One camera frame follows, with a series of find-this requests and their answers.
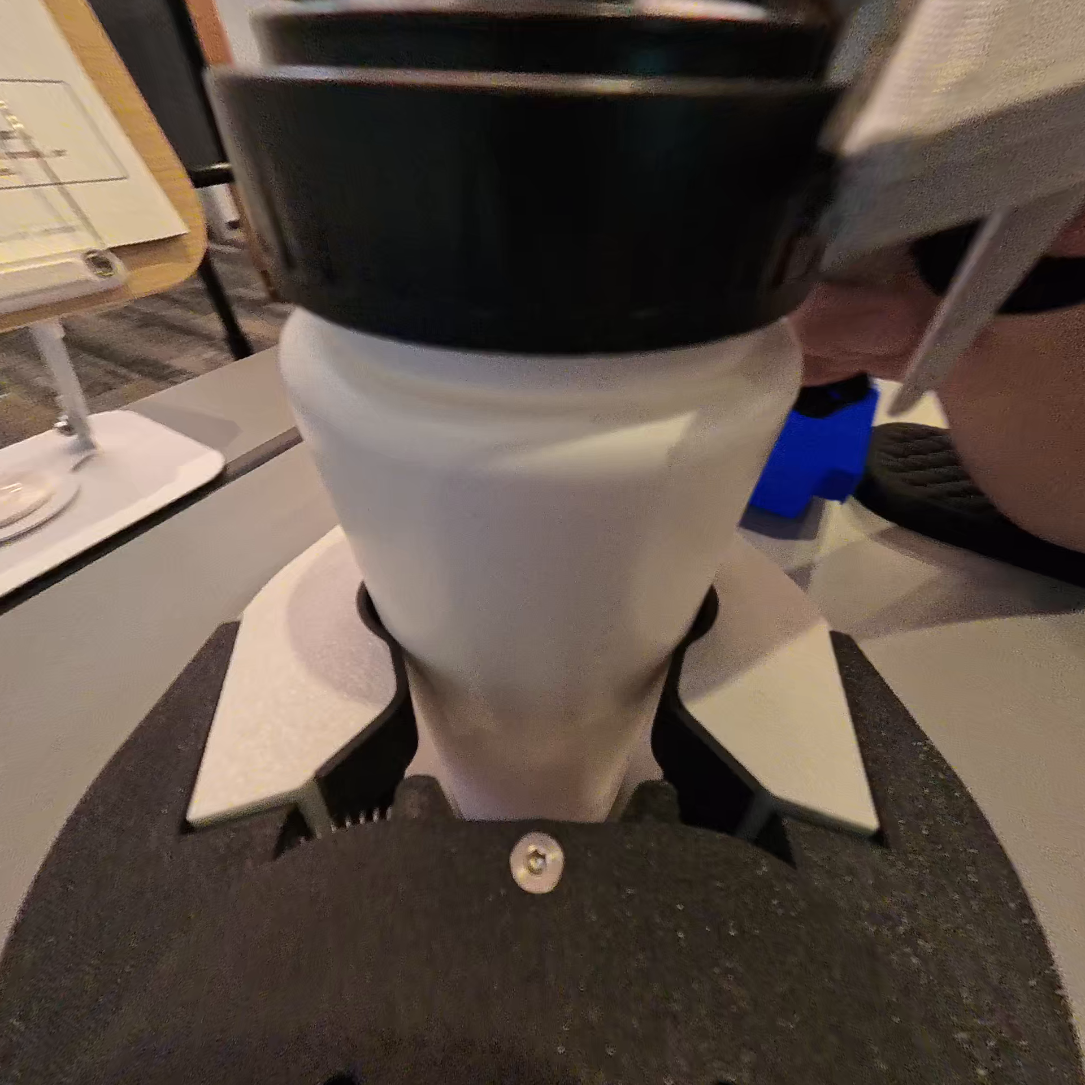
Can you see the black bottle lid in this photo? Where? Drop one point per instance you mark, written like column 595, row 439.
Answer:
column 525, row 195

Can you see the white plastic bottle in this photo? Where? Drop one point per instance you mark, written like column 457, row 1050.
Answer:
column 542, row 508

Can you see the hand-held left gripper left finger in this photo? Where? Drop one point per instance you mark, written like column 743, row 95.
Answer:
column 288, row 695

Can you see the blue plastic storage bin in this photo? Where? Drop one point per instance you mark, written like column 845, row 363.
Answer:
column 814, row 458

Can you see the printed instruction sheet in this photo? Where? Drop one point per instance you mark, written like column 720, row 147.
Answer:
column 68, row 152

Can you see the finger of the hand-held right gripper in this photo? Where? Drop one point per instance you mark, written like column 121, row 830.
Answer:
column 975, row 102

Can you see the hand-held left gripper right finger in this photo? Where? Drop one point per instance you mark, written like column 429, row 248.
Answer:
column 780, row 703

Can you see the person's right forearm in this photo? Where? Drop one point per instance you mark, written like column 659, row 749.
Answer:
column 1026, row 424

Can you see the instruction sheet on stand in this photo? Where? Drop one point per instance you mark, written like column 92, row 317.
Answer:
column 127, row 475

